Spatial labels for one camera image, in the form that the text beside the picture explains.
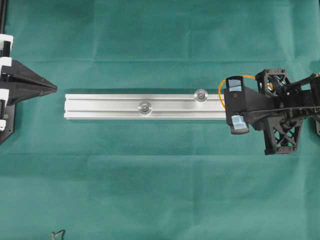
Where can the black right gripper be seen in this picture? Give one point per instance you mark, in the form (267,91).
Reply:
(294,103)

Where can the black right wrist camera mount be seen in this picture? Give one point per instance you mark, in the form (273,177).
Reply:
(252,105)

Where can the black aluminium frame rail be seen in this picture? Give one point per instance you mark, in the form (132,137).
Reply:
(3,13)

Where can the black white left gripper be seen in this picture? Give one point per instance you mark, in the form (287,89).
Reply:
(20,73)

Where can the green table cloth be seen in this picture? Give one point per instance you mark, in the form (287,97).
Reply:
(158,179)

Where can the silver shaft pulley far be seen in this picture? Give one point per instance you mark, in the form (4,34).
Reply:
(200,95)

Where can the silver shaft pulley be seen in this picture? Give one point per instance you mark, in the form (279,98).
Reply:
(200,95)
(144,108)

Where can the silver shaft pulley near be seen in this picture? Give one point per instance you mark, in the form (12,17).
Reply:
(144,108)

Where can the orange rubber band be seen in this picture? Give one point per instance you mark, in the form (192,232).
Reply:
(247,76)

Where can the silver aluminium extrusion rail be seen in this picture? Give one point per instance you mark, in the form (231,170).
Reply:
(125,107)

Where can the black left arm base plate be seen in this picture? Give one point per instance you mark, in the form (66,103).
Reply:
(9,117)

